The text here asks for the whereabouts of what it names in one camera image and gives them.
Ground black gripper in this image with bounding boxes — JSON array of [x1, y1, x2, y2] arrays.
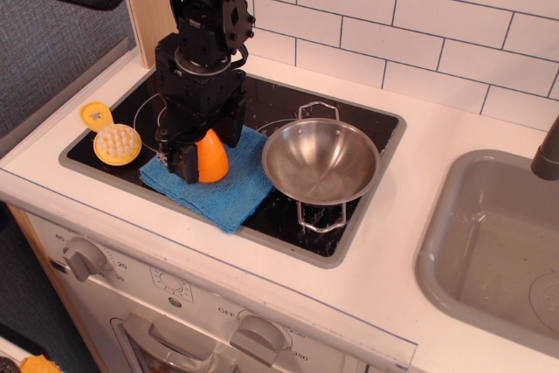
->
[[155, 34, 246, 184]]

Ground orange plastic toy orange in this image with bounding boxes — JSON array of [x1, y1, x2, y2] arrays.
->
[[196, 129, 229, 183]]

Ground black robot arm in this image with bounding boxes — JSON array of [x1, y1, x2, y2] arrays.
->
[[155, 0, 255, 183]]

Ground blue folded cloth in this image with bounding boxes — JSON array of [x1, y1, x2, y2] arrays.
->
[[140, 126, 273, 233]]

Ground yellow scrub brush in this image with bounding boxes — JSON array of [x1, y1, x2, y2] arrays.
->
[[80, 102, 142, 166]]

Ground black toy stovetop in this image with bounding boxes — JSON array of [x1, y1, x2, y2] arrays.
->
[[60, 74, 405, 268]]

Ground grey left timer knob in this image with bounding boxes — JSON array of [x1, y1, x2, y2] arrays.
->
[[63, 238, 107, 282]]

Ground grey right oven knob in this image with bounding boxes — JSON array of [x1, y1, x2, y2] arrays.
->
[[230, 315, 286, 367]]

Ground orange object at bottom left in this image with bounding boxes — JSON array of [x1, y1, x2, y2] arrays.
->
[[1, 356, 62, 373]]

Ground grey sink basin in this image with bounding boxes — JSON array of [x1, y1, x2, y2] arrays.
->
[[416, 149, 558, 357]]

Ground grey faucet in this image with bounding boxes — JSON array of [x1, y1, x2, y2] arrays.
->
[[531, 118, 559, 181]]

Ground steel bowl with handles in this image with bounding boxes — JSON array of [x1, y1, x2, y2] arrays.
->
[[261, 101, 382, 234]]

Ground grey oven door handle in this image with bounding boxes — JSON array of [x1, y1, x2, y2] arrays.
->
[[121, 314, 240, 372]]

